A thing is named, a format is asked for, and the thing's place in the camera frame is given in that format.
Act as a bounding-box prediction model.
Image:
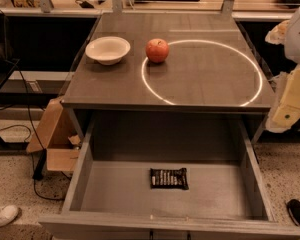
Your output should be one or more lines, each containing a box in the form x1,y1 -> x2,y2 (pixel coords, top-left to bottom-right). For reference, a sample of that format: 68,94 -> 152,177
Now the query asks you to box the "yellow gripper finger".
272,65 -> 300,128
265,20 -> 289,45

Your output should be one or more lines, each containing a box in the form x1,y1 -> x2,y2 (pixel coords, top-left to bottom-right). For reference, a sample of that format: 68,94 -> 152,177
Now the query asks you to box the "black rxbar chocolate wrapper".
150,168 -> 189,190

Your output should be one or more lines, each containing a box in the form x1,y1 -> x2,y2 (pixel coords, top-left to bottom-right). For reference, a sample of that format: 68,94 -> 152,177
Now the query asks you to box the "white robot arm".
265,7 -> 300,133

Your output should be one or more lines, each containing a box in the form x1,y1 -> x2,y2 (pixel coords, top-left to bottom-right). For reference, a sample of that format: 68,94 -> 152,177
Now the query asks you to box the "grey open drawer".
39,113 -> 300,240

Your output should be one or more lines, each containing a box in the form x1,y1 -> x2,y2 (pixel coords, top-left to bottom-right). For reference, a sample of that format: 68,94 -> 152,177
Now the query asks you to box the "red apple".
145,38 -> 169,63

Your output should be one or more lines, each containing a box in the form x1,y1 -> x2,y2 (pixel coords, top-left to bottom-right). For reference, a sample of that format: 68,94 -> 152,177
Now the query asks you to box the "white ceramic bowl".
85,36 -> 131,65

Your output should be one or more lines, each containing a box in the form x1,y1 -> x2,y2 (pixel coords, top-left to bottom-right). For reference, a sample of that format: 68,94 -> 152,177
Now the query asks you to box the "brown cardboard box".
26,98 -> 82,172

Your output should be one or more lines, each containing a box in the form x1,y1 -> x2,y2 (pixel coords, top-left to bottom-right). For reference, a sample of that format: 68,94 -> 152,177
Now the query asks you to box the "white sneaker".
0,205 -> 19,227

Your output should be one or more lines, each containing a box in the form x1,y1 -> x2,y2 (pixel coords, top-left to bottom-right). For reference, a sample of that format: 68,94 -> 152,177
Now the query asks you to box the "black drawer handle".
149,230 -> 192,240

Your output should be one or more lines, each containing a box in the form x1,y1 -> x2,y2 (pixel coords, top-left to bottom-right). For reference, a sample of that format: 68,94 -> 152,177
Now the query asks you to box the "black floor cable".
0,3 -> 72,202

